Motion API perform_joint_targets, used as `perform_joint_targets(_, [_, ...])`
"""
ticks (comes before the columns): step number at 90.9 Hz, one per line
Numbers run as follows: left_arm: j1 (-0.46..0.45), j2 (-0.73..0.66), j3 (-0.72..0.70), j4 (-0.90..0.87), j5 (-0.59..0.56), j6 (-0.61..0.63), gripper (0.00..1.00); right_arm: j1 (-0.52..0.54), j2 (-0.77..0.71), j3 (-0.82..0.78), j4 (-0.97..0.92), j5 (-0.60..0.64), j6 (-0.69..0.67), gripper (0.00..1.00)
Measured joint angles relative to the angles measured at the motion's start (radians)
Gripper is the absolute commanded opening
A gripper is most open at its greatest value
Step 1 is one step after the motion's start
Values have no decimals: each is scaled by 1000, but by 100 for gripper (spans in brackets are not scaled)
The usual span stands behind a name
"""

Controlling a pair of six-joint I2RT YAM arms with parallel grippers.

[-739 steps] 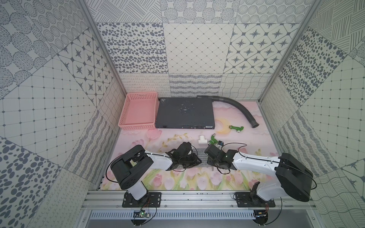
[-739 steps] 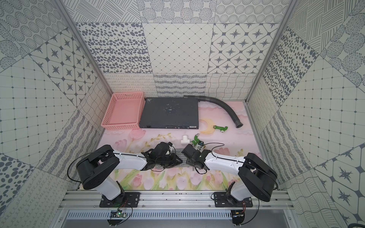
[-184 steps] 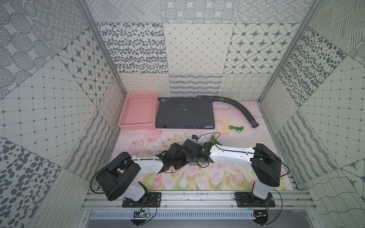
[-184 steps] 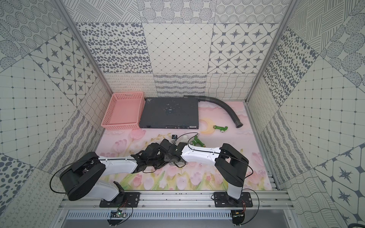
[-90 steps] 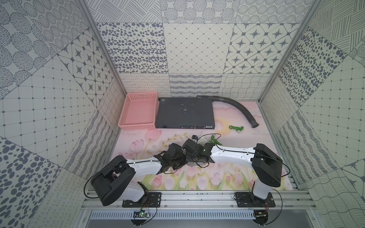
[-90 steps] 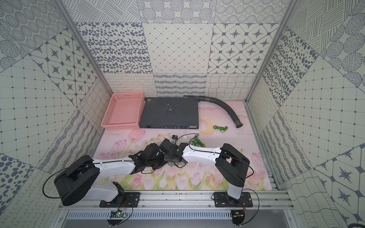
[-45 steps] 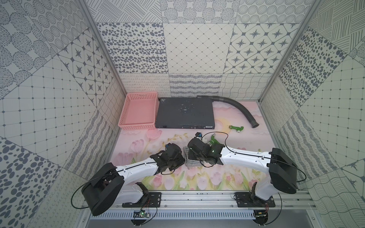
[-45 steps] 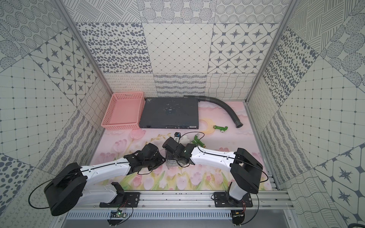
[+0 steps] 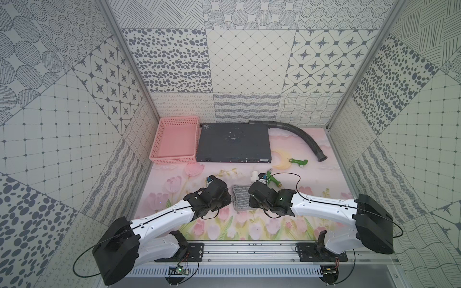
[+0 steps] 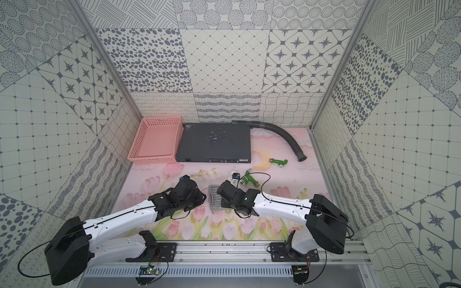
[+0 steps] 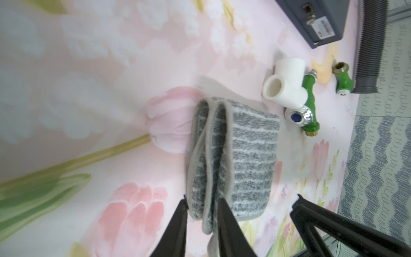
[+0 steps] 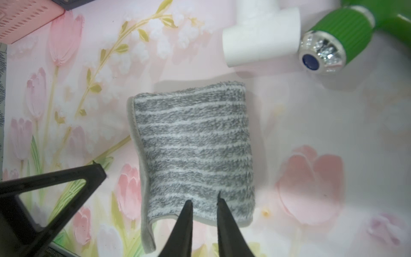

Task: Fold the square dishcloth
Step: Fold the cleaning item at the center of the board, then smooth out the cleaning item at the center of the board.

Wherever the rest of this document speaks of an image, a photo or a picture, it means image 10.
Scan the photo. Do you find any grey striped square dishcloth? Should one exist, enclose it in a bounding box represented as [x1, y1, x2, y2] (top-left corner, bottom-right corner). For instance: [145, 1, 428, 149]
[208, 184, 230, 213]

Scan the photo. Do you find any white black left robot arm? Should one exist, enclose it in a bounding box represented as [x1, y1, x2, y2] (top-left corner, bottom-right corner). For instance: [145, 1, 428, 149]
[44, 175, 206, 286]

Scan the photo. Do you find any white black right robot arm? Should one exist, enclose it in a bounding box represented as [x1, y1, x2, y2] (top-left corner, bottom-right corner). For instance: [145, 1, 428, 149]
[217, 181, 348, 254]

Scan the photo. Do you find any green valve near tee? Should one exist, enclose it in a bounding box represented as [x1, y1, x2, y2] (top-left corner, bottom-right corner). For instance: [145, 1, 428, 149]
[240, 169, 260, 188]

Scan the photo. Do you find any pink floral table mat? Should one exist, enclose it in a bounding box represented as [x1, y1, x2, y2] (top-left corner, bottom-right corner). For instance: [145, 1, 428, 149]
[113, 128, 330, 241]

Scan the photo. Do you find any dark grey flat electronics box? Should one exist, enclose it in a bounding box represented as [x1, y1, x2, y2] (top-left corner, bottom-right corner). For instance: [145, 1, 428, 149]
[175, 123, 252, 163]

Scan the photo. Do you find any pink perforated plastic basket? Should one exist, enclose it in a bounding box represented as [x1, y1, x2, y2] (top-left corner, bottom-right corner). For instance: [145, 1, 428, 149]
[127, 116, 183, 164]

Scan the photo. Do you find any left small circuit board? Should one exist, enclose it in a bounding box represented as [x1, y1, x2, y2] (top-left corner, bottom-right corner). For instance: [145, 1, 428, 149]
[139, 265, 160, 277]

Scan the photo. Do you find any small circuit board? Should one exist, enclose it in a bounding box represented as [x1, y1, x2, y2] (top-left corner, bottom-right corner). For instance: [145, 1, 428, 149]
[292, 265, 310, 284]
[139, 265, 160, 277]

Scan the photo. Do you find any right small circuit board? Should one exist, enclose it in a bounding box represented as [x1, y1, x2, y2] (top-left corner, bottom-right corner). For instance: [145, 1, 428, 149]
[292, 265, 310, 284]

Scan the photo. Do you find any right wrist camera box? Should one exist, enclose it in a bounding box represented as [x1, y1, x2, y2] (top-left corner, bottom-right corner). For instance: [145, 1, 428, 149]
[229, 172, 241, 187]

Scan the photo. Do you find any aluminium front rail frame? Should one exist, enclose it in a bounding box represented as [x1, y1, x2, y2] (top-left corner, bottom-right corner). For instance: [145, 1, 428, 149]
[86, 240, 372, 266]

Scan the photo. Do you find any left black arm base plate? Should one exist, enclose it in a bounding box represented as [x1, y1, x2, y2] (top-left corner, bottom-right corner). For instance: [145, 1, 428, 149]
[126, 242, 178, 263]

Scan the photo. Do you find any green valve near hose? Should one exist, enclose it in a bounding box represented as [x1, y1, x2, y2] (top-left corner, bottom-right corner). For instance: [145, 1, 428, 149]
[269, 158, 288, 168]

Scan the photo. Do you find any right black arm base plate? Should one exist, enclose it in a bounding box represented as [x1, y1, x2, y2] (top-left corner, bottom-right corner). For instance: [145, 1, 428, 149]
[268, 242, 320, 263]

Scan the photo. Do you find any black corrugated hose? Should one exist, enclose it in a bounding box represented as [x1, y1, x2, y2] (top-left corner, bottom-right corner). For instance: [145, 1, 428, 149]
[232, 120, 308, 163]

